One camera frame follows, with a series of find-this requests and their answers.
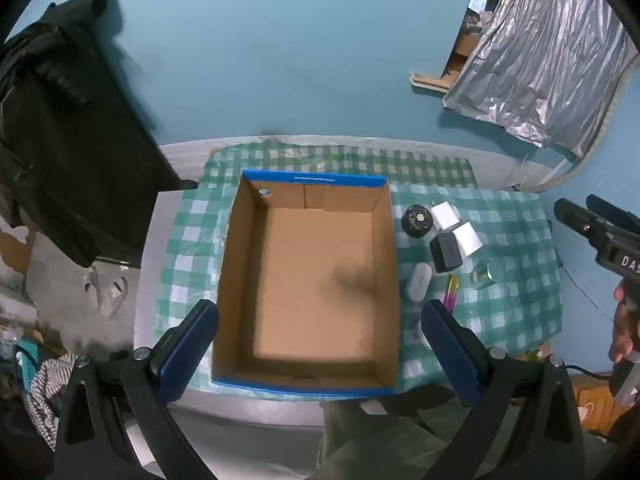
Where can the wooden frame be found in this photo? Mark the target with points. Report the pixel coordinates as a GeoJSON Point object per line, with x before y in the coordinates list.
{"type": "Point", "coordinates": [425, 81]}

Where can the pink and yellow lighter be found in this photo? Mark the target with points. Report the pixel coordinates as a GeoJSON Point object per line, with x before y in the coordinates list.
{"type": "Point", "coordinates": [451, 292]}

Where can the person's right hand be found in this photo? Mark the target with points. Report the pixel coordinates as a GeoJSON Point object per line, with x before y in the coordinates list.
{"type": "Point", "coordinates": [622, 330]}

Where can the striped cloth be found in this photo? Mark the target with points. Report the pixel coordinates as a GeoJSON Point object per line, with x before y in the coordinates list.
{"type": "Point", "coordinates": [50, 385]}

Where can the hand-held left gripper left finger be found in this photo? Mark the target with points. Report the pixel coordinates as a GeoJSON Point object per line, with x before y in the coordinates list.
{"type": "Point", "coordinates": [192, 347]}

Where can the small round lidded jar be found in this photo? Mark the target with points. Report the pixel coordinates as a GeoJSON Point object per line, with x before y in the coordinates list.
{"type": "Point", "coordinates": [492, 272]}

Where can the silver foil sheet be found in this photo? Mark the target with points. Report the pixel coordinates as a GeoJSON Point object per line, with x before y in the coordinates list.
{"type": "Point", "coordinates": [540, 60]}

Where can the blue-rimmed cardboard box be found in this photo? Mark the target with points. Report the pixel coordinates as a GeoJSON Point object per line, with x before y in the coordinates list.
{"type": "Point", "coordinates": [310, 285]}

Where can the teal cardboard box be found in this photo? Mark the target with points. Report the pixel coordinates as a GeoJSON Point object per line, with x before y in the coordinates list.
{"type": "Point", "coordinates": [22, 356]}

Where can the black cloth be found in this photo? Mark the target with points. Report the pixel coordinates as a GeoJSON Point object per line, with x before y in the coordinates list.
{"type": "Point", "coordinates": [75, 160]}

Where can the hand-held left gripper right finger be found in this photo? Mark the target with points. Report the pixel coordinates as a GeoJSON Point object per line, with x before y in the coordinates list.
{"type": "Point", "coordinates": [447, 350]}

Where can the white power adapter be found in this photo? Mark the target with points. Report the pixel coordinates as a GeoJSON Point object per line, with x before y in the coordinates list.
{"type": "Point", "coordinates": [467, 240]}
{"type": "Point", "coordinates": [442, 215]}

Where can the black power adapter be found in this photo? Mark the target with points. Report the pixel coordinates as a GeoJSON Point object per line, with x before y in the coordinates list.
{"type": "Point", "coordinates": [445, 255]}

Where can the green checked tablecloth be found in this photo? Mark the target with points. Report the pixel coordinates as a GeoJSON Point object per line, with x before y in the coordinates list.
{"type": "Point", "coordinates": [500, 325]}

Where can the white oval case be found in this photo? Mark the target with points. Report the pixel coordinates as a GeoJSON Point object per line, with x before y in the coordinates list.
{"type": "Point", "coordinates": [417, 282]}

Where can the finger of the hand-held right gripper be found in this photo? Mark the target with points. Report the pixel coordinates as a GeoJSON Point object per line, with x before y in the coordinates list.
{"type": "Point", "coordinates": [610, 212]}
{"type": "Point", "coordinates": [575, 220]}

